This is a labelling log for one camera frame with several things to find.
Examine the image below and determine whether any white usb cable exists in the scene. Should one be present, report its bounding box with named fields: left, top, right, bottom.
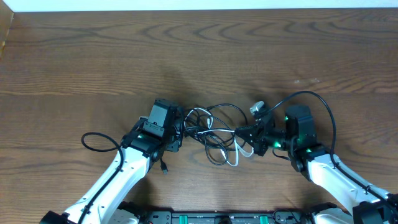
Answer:
left=183, top=107, right=254, bottom=167

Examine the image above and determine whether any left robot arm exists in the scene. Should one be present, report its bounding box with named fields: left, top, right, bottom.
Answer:
left=41, top=98, right=185, bottom=223

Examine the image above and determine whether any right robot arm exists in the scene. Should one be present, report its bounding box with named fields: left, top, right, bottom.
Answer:
left=235, top=102, right=397, bottom=223

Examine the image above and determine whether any left camera black cable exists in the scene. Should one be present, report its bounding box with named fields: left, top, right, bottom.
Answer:
left=76, top=118, right=149, bottom=224

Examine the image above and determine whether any camera black cable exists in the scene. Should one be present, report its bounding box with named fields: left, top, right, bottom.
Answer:
left=76, top=118, right=149, bottom=224
left=262, top=90, right=398, bottom=215

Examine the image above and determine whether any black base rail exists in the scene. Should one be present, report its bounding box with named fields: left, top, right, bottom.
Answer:
left=108, top=202, right=355, bottom=224

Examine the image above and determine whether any right camera black cable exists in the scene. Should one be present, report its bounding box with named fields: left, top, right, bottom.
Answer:
left=262, top=90, right=398, bottom=215

